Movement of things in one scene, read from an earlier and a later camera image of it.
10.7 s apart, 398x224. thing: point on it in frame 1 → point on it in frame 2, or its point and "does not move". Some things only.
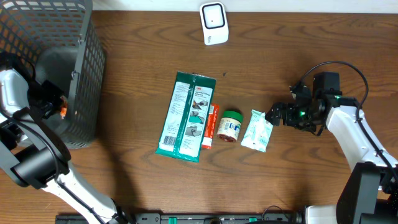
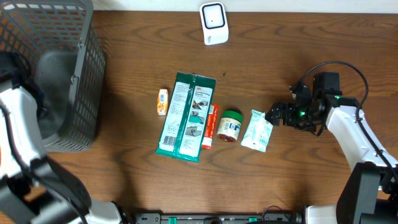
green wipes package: [185, 128] does not move
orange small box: [63, 107] → [162, 102]
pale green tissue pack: [258, 132] does not move
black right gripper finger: [275, 120] does not move
